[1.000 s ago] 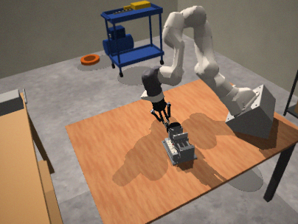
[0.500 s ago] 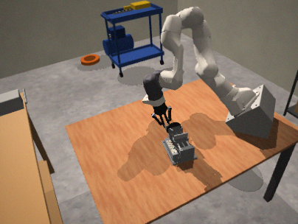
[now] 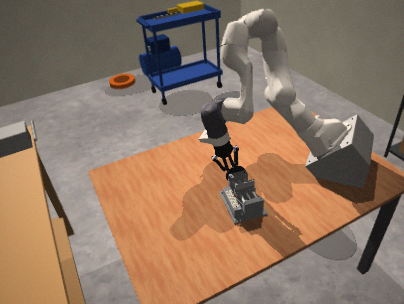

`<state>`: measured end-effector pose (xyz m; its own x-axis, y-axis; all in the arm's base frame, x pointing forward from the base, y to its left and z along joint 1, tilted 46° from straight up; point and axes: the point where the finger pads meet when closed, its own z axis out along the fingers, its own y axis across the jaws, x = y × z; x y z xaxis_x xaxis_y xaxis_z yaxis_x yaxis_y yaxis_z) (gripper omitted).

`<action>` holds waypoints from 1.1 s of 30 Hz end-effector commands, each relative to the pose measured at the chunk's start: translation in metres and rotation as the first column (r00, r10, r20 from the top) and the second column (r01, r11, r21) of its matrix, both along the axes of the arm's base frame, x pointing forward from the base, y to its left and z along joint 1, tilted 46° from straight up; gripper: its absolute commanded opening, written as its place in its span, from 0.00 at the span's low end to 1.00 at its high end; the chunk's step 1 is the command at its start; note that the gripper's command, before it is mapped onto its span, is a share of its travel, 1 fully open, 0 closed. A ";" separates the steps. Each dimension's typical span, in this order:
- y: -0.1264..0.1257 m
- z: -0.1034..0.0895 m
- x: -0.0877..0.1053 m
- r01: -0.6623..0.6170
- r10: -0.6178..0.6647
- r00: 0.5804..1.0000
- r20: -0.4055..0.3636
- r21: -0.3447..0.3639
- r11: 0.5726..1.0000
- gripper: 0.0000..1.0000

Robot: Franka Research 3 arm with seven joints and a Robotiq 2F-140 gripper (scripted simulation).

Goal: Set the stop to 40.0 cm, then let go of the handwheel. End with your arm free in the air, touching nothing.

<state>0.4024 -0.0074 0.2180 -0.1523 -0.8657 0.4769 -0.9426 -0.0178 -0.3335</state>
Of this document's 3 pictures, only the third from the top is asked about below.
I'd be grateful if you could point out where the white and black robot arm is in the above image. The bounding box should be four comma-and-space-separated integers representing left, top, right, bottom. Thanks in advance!
199, 9, 352, 157

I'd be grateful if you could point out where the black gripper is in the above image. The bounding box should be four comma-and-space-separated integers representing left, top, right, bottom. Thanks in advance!
211, 140, 239, 172

